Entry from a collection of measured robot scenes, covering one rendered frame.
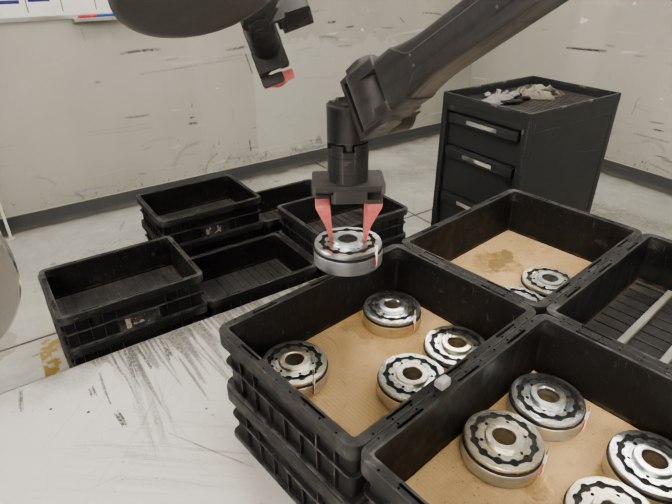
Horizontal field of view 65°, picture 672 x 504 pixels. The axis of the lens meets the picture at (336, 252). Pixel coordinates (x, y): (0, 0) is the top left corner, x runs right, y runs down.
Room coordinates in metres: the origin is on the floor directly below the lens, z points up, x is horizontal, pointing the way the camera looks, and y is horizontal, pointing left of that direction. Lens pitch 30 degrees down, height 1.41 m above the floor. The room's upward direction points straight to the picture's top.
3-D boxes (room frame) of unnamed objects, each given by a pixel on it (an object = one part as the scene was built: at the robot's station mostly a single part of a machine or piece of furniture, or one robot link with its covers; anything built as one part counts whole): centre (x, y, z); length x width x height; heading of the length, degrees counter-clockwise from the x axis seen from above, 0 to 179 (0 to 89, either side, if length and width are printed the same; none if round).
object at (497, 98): (2.27, -0.69, 0.88); 0.25 x 0.19 x 0.03; 125
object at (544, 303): (0.91, -0.37, 0.92); 0.40 x 0.30 x 0.02; 132
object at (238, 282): (1.55, 0.31, 0.31); 0.40 x 0.30 x 0.34; 125
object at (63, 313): (1.31, 0.63, 0.37); 0.40 x 0.30 x 0.45; 125
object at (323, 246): (0.69, -0.02, 1.03); 0.10 x 0.10 x 0.01
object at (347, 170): (0.70, -0.02, 1.15); 0.10 x 0.07 x 0.07; 92
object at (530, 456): (0.47, -0.22, 0.86); 0.10 x 0.10 x 0.01
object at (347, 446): (0.64, -0.07, 0.92); 0.40 x 0.30 x 0.02; 132
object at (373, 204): (0.70, -0.03, 1.08); 0.07 x 0.07 x 0.09; 2
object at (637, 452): (0.44, -0.39, 0.86); 0.05 x 0.05 x 0.01
